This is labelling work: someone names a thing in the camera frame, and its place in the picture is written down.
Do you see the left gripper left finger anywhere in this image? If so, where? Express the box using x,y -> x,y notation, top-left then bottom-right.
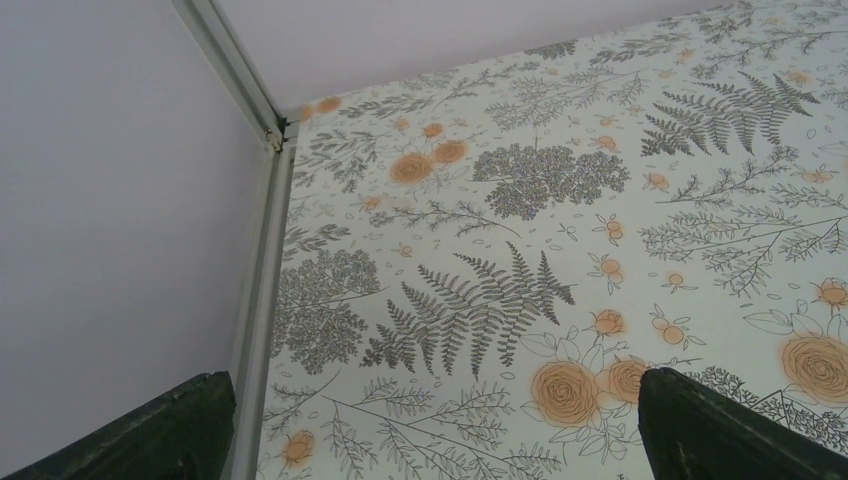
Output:
7,371 -> 236,479

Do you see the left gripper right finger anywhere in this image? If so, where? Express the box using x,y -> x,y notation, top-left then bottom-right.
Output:
638,368 -> 847,479

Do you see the floral patterned table mat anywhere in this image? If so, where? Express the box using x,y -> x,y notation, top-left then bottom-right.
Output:
255,1 -> 847,479

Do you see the left aluminium frame post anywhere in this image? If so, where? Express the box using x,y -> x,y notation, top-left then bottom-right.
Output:
174,1 -> 293,479

